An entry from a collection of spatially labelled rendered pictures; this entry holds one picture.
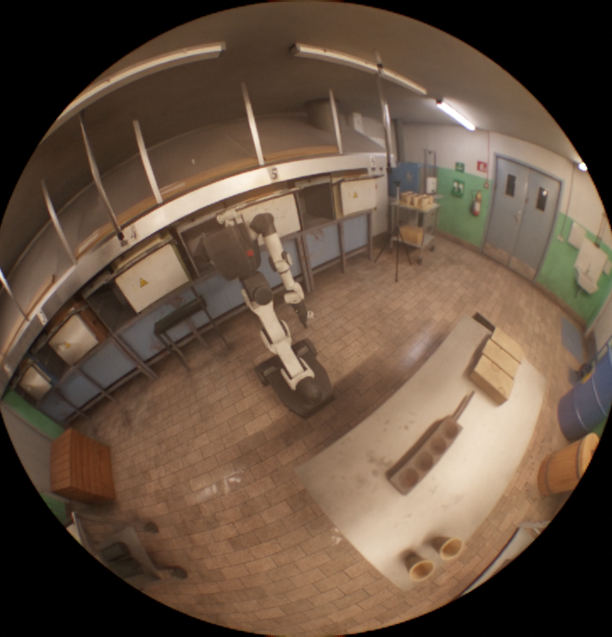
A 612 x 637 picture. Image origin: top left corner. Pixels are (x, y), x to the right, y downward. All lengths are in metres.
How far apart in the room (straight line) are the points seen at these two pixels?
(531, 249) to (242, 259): 4.53
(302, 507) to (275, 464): 0.41
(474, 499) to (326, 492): 0.57
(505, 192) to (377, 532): 4.56
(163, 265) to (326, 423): 1.90
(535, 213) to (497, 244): 1.11
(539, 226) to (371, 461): 4.36
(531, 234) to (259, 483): 5.10
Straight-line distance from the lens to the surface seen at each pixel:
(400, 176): 4.12
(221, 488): 1.89
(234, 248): 1.10
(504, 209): 4.50
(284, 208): 2.05
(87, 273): 1.90
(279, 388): 1.69
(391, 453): 0.80
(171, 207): 1.65
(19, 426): 4.40
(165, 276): 1.95
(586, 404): 2.69
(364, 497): 0.79
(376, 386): 1.83
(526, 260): 4.64
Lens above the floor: 1.63
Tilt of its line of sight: 44 degrees down
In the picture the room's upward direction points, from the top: 13 degrees counter-clockwise
